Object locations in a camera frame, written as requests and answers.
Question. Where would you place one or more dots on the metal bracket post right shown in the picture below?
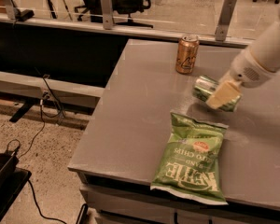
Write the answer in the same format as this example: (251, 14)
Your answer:
(225, 19)

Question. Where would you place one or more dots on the black bin on cart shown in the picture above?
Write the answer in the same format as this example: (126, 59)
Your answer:
(1, 168)

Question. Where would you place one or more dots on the metal bracket post left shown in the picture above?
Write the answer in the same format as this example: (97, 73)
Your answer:
(15, 14)

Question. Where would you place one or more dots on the black tripod legs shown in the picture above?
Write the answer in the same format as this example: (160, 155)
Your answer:
(59, 9)

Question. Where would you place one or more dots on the green jalapeno chip bag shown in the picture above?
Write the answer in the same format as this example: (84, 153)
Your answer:
(189, 165)

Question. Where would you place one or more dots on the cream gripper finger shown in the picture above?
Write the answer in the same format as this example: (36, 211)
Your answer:
(227, 93)

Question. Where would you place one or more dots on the green soda can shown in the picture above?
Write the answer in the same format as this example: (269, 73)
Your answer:
(205, 86)

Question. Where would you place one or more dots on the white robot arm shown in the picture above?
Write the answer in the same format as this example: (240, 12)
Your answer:
(266, 48)

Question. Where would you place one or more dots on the black office chair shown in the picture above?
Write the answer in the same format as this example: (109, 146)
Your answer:
(127, 7)

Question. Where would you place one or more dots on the metal bracket post middle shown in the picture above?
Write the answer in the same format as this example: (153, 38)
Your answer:
(107, 12)

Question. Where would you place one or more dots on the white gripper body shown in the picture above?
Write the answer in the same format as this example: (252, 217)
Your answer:
(244, 70)

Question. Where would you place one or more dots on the metal bracket post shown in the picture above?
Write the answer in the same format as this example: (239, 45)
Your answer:
(107, 12)
(225, 19)
(15, 14)

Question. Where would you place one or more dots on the gold soda can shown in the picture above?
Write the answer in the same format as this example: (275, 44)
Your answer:
(186, 54)

